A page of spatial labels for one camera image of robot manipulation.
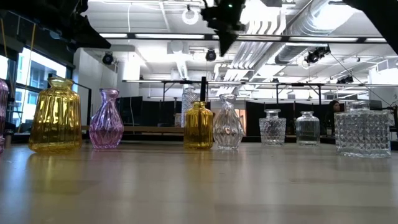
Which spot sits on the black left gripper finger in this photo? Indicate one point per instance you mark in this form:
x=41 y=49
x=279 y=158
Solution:
x=87 y=40

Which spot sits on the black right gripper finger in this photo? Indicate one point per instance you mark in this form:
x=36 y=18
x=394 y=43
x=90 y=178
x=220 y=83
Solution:
x=227 y=40

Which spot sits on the tall clear textured cylinder vase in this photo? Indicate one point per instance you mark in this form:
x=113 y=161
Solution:
x=189 y=95

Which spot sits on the yellow ribbed jar vase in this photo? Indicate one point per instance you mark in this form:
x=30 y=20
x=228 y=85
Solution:
x=56 y=118

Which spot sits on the clear bulbous ribbed vase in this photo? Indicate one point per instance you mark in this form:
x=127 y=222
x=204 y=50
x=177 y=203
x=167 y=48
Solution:
x=228 y=127

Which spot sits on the small pink bulbous vase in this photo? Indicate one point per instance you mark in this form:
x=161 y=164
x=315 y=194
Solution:
x=106 y=127

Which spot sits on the yellow cylinder bottle vase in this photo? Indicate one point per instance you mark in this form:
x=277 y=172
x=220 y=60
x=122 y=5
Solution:
x=198 y=127

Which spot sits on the clear crosshatched jar vase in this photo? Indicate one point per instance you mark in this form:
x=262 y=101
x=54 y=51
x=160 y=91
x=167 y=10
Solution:
x=272 y=129

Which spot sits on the tall pink ribbed vase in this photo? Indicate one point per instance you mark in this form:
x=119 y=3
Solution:
x=3 y=109

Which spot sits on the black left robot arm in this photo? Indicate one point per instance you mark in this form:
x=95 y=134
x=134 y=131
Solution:
x=31 y=15

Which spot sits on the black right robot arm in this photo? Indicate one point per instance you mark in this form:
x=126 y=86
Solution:
x=382 y=18

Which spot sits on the wooden shelf board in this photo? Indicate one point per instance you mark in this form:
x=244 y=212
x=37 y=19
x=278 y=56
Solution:
x=149 y=129

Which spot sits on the black ceiling spotlight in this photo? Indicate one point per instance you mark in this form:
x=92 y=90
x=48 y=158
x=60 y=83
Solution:
x=345 y=80
x=315 y=55
x=108 y=59
x=211 y=55

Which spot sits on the white LED light strip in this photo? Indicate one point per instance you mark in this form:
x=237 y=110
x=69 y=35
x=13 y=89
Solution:
x=323 y=39
x=264 y=38
x=169 y=36
x=115 y=35
x=376 y=40

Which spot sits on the white ceiling conduit bundle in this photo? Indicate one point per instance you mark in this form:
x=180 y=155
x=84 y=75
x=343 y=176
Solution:
x=264 y=25

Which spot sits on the black overhead beam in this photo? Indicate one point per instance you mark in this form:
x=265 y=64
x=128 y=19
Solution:
x=130 y=36

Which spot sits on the large window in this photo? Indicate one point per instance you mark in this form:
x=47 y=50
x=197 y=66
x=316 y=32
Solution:
x=43 y=71

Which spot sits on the black partition screen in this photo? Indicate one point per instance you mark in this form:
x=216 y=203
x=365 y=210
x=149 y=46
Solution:
x=161 y=113
x=253 y=118

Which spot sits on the clear smooth jar vase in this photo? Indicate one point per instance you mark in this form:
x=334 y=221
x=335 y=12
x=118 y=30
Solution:
x=308 y=129

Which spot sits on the person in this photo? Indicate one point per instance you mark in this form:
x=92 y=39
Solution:
x=332 y=116

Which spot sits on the clear square diamond-cut vase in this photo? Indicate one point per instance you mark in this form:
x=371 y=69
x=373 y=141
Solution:
x=362 y=133

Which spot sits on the black metal shelf frame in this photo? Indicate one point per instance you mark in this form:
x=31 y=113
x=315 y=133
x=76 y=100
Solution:
x=203 y=90

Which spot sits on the distant black metal frame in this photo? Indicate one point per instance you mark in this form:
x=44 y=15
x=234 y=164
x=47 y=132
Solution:
x=298 y=84

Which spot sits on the silver ventilation duct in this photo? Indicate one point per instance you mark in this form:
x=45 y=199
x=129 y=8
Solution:
x=323 y=21

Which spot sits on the black table edge rail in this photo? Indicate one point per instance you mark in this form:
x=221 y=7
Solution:
x=155 y=137

